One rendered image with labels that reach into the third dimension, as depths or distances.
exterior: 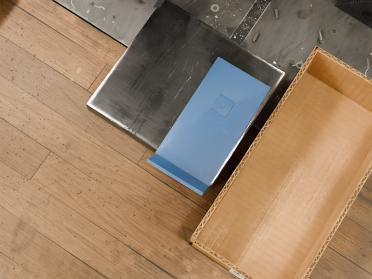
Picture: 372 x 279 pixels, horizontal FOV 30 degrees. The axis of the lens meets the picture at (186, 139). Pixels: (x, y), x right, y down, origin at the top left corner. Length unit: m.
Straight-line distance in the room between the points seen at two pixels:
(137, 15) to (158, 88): 0.11
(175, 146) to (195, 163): 0.03
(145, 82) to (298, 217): 0.23
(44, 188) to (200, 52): 0.24
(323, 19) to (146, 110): 0.25
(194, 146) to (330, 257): 0.20
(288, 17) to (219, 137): 0.18
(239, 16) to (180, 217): 0.25
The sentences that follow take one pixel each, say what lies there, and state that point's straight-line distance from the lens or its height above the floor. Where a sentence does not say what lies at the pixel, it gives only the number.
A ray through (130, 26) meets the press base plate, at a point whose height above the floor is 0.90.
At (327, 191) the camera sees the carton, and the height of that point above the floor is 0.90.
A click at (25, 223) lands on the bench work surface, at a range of 0.79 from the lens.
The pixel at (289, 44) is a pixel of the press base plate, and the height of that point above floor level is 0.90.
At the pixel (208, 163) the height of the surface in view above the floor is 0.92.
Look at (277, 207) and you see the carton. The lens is 0.79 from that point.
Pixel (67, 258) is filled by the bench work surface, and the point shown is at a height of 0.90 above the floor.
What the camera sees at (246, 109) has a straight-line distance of 0.79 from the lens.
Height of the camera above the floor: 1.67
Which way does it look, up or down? 75 degrees down
